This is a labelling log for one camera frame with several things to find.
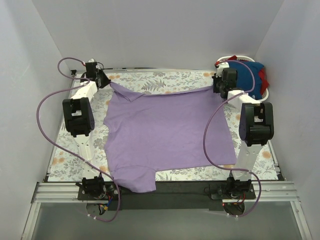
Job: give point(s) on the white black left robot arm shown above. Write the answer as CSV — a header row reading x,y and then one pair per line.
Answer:
x,y
80,123

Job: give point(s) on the white perforated laundry basket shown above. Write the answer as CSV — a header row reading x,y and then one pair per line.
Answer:
x,y
263,95

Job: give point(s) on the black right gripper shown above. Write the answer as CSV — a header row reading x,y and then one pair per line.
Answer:
x,y
218,85

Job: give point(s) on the red t shirt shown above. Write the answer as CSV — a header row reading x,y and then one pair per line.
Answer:
x,y
262,74

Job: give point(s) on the blue t shirt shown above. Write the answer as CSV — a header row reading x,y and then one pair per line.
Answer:
x,y
244,77

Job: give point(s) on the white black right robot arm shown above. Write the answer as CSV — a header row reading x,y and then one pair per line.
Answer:
x,y
256,128

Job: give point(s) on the floral patterned table mat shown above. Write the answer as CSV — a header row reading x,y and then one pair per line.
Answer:
x,y
67,168

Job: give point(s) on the aluminium front frame rail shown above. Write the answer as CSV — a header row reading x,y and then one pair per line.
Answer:
x,y
67,192

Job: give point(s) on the purple t shirt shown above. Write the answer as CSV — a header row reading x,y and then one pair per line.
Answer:
x,y
148,133

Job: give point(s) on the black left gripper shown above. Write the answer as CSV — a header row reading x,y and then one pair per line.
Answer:
x,y
102,80

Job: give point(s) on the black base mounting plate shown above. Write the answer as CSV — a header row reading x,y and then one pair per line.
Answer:
x,y
169,195

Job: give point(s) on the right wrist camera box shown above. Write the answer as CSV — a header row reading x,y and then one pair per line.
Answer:
x,y
221,64

